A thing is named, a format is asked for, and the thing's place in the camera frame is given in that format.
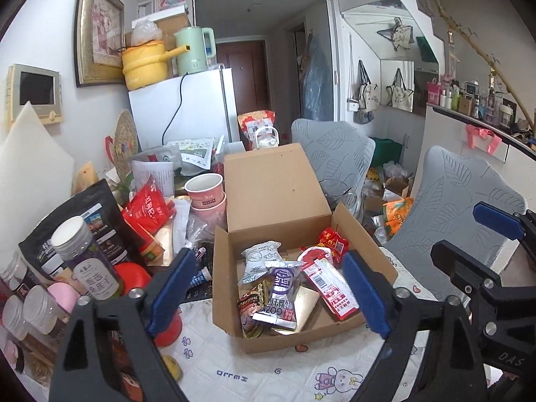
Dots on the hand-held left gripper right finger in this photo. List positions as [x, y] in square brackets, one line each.
[368, 297]

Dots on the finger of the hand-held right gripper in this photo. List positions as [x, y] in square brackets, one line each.
[498, 220]
[460, 264]

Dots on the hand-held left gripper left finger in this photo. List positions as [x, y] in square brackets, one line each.
[176, 289]

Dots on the red white barcode snack packet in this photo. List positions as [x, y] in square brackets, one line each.
[331, 291]

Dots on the red crinkled snack packet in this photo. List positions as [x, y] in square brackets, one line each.
[333, 240]

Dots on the brown green cereal packet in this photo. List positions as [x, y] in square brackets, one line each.
[251, 307]

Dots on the purple white snack packet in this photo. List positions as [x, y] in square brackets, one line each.
[280, 293]

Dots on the white grey snack packet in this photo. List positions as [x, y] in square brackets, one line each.
[259, 259]

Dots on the brown cardboard box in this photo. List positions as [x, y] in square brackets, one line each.
[272, 192]

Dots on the blue white tube packet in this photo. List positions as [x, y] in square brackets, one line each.
[201, 278]

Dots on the red plastic canister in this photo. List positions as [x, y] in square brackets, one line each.
[134, 276]

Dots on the red orange snack packet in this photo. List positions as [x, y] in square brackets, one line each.
[153, 251]

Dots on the grey leaf pattern chair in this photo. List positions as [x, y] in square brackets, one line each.
[331, 150]
[452, 201]

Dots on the crumpled clear plastic bag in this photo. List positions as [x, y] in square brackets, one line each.
[197, 230]

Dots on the yellow lemon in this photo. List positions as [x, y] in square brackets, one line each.
[172, 368]

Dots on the pink paper cup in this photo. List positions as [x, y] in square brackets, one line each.
[205, 194]
[209, 215]

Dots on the orange snack bag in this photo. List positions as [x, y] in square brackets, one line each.
[395, 213]

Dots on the red sauce packet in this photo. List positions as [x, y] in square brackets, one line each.
[146, 209]

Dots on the pink ribbon bow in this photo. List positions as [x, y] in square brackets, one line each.
[481, 134]

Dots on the clear jar purple label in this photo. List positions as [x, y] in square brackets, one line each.
[86, 268]

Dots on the small open cardboard box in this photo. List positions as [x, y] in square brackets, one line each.
[395, 186]

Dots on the white printed tablecloth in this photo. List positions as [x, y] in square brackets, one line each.
[251, 368]

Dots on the pink bottle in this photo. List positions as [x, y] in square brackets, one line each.
[63, 295]

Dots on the black snack bag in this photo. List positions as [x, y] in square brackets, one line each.
[90, 213]

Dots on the white printed paper bag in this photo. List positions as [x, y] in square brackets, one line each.
[153, 176]

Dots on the row of cosmetic bottles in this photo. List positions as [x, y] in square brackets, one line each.
[473, 100]

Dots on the green bin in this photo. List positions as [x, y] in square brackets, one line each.
[387, 150]

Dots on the silver snack bag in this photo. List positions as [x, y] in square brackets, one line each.
[157, 155]

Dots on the green white bag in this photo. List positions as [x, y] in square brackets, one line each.
[194, 155]

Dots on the clear jar white lid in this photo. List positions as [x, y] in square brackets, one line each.
[39, 307]
[14, 318]

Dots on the pink gift bag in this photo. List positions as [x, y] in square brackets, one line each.
[433, 94]

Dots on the tan wooden board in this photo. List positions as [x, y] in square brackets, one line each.
[86, 178]

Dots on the round woven mat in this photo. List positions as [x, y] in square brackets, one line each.
[125, 138]

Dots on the clear jar dark label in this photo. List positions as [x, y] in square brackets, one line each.
[12, 272]

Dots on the canvas tote bag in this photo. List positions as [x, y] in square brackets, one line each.
[366, 94]

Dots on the red yellow snack bag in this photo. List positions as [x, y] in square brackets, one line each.
[251, 121]

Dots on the white refrigerator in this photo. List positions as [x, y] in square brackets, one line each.
[192, 104]

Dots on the green paper bag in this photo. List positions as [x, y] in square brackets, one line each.
[427, 48]

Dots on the white foam board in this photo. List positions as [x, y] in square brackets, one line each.
[33, 167]

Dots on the bamboo branch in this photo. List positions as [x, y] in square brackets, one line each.
[452, 21]

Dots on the star shaped hanging bag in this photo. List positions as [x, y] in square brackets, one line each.
[398, 33]

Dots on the blue plastic garment cover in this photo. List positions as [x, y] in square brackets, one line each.
[316, 79]

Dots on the yellow pot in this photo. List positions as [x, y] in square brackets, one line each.
[140, 67]

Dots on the brown door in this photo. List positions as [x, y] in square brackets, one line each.
[247, 71]

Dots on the green electric kettle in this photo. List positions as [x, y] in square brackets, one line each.
[190, 52]

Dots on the tall cardboard box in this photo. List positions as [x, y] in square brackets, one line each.
[171, 29]

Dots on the gold framed picture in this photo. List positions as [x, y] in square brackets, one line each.
[98, 29]

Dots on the wall intercom panel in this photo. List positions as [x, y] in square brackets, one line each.
[35, 92]

